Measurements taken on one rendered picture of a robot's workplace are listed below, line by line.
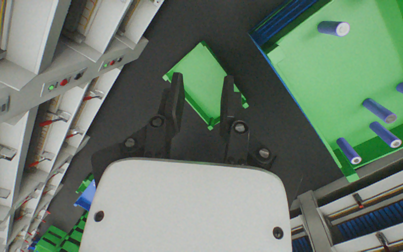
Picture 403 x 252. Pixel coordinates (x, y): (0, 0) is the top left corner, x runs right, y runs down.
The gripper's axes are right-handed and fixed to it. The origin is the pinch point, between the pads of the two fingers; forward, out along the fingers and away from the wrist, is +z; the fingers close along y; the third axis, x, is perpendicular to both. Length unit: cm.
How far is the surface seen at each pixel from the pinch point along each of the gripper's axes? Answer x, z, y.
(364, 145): -20.9, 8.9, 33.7
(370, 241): -67, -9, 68
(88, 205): -121, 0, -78
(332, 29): -1.5, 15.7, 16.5
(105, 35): -14.1, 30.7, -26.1
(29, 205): -102, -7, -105
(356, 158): -18.4, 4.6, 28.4
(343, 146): -20.2, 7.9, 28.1
